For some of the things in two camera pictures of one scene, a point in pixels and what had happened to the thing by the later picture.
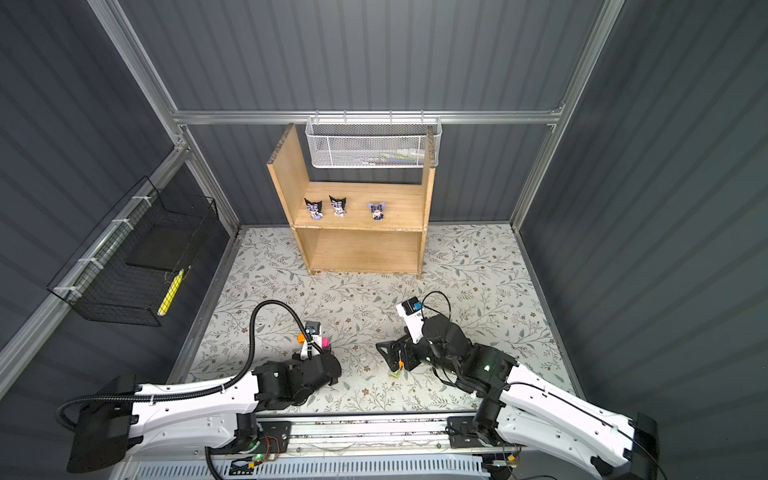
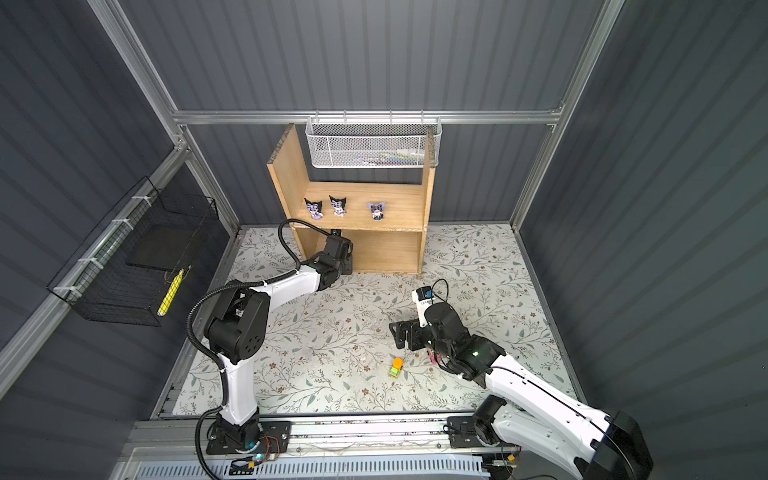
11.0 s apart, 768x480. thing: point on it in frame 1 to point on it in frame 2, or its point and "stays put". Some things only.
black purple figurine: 338,206 stays put
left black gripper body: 298,361 to 344,268
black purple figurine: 377,211 stays put
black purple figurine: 315,209 stays put
